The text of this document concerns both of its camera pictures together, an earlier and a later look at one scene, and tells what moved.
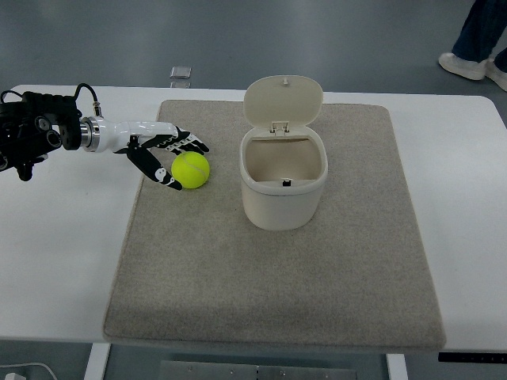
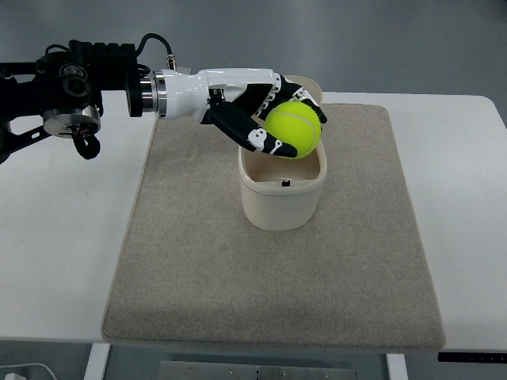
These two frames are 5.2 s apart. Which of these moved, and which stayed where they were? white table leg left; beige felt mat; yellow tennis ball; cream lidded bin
Moved: yellow tennis ball
Stayed: beige felt mat; cream lidded bin; white table leg left
